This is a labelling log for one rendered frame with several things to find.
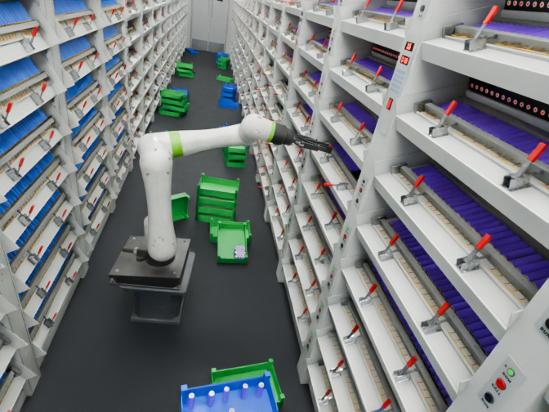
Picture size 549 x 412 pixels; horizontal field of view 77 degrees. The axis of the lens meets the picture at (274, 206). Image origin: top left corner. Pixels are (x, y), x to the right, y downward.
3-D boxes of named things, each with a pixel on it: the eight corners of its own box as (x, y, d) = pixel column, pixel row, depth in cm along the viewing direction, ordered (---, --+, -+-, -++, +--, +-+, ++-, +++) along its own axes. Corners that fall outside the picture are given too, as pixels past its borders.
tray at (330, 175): (348, 221, 133) (346, 200, 127) (310, 156, 183) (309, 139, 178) (399, 208, 133) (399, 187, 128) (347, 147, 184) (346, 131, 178)
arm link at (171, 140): (141, 168, 146) (135, 141, 140) (139, 158, 156) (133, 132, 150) (185, 162, 152) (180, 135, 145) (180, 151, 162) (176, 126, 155)
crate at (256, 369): (216, 422, 149) (218, 412, 145) (210, 378, 165) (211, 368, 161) (282, 407, 159) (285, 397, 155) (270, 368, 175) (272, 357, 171)
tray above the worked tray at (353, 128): (363, 174, 122) (363, 138, 115) (319, 119, 173) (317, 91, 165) (419, 161, 123) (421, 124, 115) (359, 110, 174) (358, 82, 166)
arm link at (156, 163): (149, 269, 152) (138, 154, 126) (146, 248, 165) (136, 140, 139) (180, 264, 157) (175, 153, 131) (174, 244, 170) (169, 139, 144)
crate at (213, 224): (209, 242, 252) (210, 233, 248) (209, 226, 269) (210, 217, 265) (250, 244, 259) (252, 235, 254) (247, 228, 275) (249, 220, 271)
